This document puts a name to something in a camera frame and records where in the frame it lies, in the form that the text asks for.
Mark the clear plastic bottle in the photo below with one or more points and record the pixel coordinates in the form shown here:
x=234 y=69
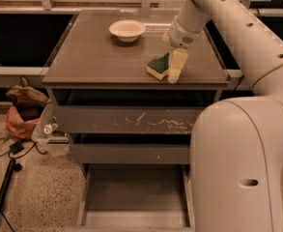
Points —
x=50 y=128

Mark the grey middle drawer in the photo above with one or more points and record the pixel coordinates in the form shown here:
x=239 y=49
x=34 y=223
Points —
x=130 y=153

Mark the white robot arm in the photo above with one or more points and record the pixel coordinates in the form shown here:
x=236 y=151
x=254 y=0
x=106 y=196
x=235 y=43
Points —
x=236 y=149

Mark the grey open bottom drawer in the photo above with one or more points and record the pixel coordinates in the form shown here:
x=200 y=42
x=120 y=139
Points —
x=136 y=198

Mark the white bowl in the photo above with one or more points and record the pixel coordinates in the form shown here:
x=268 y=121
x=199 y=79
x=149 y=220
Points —
x=127 y=31

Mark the grey top drawer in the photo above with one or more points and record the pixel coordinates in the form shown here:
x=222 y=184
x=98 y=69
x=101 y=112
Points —
x=132 y=120

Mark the small black floor adapter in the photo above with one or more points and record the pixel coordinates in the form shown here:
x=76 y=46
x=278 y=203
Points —
x=16 y=147

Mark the green and yellow sponge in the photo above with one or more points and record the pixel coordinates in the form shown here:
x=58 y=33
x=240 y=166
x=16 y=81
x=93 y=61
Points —
x=158 y=67

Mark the clear plastic bin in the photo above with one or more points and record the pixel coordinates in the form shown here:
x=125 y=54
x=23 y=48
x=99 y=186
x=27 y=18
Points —
x=49 y=135

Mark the brown cloth bag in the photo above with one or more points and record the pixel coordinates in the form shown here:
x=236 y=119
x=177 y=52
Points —
x=29 y=102

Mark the grey drawer cabinet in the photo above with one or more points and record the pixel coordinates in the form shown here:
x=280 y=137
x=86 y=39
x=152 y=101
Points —
x=93 y=68

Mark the black stand leg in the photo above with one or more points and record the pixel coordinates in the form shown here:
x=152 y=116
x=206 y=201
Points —
x=4 y=188

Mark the orange cloth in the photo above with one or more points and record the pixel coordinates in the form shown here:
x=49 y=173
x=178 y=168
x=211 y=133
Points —
x=16 y=126

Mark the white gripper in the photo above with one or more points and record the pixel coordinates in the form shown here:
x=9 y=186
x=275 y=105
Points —
x=182 y=36

